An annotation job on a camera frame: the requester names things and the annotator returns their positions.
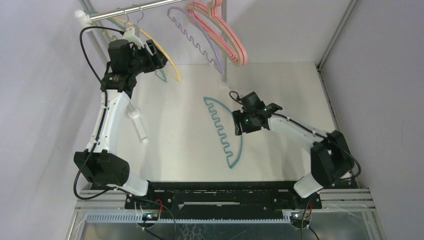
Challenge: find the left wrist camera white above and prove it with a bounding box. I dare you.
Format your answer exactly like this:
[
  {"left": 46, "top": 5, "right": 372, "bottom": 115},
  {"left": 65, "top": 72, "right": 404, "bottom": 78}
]
[{"left": 122, "top": 25, "right": 144, "bottom": 48}]

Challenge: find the aluminium frame post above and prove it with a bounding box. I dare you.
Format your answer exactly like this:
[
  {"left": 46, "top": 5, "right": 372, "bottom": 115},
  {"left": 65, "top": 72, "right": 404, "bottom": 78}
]
[
  {"left": 316, "top": 0, "right": 361, "bottom": 72},
  {"left": 74, "top": 0, "right": 125, "bottom": 79}
]

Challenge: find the left aluminium frame post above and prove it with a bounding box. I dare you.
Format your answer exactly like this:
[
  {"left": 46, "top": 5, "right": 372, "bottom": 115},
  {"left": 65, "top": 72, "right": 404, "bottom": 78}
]
[{"left": 74, "top": 0, "right": 125, "bottom": 79}]

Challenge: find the left rack foot white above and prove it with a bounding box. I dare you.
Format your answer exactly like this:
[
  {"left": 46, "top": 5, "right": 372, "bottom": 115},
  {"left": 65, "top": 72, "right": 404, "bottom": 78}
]
[{"left": 128, "top": 109, "right": 148, "bottom": 142}]

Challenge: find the beige plastic hanger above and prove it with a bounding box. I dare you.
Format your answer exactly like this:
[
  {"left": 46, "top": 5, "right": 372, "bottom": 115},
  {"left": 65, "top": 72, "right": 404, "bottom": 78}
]
[{"left": 186, "top": 0, "right": 244, "bottom": 67}]

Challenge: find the yellow wire hanger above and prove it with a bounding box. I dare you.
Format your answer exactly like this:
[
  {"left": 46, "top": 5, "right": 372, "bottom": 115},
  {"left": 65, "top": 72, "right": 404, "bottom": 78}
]
[{"left": 114, "top": 16, "right": 182, "bottom": 84}]

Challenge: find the right rack foot white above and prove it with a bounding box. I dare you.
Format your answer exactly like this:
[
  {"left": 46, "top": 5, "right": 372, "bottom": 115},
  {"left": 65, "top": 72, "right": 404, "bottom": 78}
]
[{"left": 218, "top": 79, "right": 232, "bottom": 91}]

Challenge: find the rack foot white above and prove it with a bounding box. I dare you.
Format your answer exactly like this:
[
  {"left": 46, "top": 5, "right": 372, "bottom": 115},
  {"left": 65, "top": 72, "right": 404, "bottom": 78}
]
[
  {"left": 128, "top": 109, "right": 148, "bottom": 142},
  {"left": 218, "top": 79, "right": 232, "bottom": 91}
]

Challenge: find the green wire hanger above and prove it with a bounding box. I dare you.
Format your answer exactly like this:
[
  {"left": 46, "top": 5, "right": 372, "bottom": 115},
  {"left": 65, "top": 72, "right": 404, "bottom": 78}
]
[{"left": 82, "top": 8, "right": 168, "bottom": 84}]

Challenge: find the silver clothes rack rail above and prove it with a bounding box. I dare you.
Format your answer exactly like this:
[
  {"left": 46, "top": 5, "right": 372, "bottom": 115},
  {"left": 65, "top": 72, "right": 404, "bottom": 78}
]
[{"left": 88, "top": 0, "right": 184, "bottom": 22}]

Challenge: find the left circuit board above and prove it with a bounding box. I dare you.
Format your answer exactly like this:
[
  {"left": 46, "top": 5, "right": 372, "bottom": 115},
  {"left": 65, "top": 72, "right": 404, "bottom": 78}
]
[{"left": 142, "top": 213, "right": 160, "bottom": 222}]

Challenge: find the right aluminium frame post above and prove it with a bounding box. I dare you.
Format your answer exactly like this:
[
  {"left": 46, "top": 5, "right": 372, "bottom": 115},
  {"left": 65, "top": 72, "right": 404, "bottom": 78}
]
[{"left": 316, "top": 0, "right": 361, "bottom": 72}]

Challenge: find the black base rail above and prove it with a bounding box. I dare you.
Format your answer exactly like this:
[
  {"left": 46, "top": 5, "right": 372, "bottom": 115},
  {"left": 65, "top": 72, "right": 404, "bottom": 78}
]
[{"left": 124, "top": 181, "right": 323, "bottom": 221}]

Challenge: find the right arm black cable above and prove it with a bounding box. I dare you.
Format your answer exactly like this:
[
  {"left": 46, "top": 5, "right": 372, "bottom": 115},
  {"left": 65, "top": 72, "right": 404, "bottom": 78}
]
[{"left": 229, "top": 91, "right": 362, "bottom": 181}]

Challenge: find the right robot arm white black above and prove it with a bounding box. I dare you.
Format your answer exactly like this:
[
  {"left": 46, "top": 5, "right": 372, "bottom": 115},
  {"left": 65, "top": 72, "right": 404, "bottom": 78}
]
[{"left": 229, "top": 90, "right": 362, "bottom": 208}]

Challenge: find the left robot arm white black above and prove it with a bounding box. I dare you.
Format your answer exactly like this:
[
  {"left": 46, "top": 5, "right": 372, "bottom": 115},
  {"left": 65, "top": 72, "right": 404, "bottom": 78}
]
[{"left": 73, "top": 39, "right": 168, "bottom": 209}]

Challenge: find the circuit board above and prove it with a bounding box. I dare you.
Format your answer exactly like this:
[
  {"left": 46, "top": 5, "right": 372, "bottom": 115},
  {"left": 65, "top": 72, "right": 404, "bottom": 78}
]
[
  {"left": 290, "top": 213, "right": 306, "bottom": 224},
  {"left": 142, "top": 213, "right": 160, "bottom": 222}
]

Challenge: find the blue wire hanger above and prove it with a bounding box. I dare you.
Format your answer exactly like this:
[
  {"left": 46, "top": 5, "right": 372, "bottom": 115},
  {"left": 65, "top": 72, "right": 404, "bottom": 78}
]
[{"left": 203, "top": 96, "right": 244, "bottom": 170}]

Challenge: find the right circuit board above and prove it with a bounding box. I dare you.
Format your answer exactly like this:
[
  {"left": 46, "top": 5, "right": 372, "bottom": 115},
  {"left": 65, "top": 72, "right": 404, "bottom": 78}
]
[{"left": 290, "top": 213, "right": 306, "bottom": 224}]

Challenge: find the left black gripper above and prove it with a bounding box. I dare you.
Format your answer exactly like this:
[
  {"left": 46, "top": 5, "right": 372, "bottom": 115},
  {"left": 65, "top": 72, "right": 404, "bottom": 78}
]
[{"left": 127, "top": 40, "right": 168, "bottom": 77}]

